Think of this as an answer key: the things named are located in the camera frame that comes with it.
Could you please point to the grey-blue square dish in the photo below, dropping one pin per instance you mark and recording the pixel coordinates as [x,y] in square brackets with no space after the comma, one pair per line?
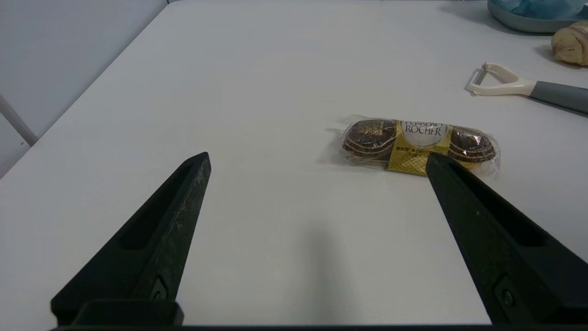
[528,24]

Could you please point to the Ferrero Rocher chocolate pack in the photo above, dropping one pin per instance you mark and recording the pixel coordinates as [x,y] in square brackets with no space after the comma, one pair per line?
[372,140]

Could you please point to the blue mesh bath sponge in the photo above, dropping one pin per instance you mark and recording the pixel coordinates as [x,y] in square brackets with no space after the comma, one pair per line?
[542,8]

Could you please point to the sliced brown bread loaf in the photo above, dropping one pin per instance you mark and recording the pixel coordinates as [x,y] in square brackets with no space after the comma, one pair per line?
[573,44]

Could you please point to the white metal bar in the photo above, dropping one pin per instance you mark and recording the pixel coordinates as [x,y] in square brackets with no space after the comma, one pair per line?
[18,122]

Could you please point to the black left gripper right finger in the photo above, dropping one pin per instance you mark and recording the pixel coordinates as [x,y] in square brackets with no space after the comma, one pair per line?
[505,248]

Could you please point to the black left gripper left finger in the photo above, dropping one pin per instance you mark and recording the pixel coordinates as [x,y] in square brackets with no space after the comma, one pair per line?
[156,248]

